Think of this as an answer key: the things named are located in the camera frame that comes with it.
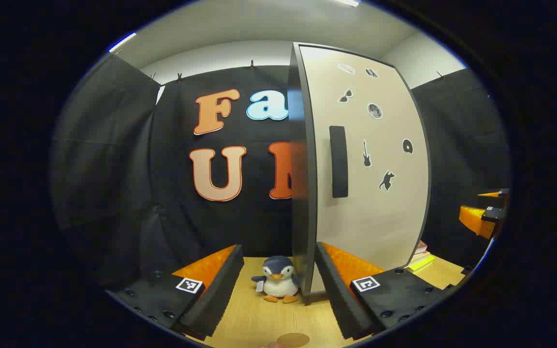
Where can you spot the yellow book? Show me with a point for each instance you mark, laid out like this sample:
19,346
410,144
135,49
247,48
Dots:
421,263

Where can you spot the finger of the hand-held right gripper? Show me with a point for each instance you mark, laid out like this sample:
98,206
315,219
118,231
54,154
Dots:
504,196
495,215

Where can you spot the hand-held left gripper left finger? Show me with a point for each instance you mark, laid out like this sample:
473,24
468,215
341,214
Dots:
220,290

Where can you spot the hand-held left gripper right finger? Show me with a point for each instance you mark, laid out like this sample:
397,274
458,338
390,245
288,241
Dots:
336,295

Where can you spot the grey cabinet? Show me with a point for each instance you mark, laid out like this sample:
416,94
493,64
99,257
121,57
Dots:
300,217

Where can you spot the black backdrop cloth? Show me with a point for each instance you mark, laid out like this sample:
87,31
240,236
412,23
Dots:
114,169

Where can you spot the red book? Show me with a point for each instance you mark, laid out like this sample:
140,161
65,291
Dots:
421,247

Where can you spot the long ceiling light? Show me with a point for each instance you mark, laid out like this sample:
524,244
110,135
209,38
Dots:
348,2

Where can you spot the penguin plush toy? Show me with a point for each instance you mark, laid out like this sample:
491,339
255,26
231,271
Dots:
278,282

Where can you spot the white cabinet door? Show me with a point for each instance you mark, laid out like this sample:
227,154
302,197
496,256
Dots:
380,227

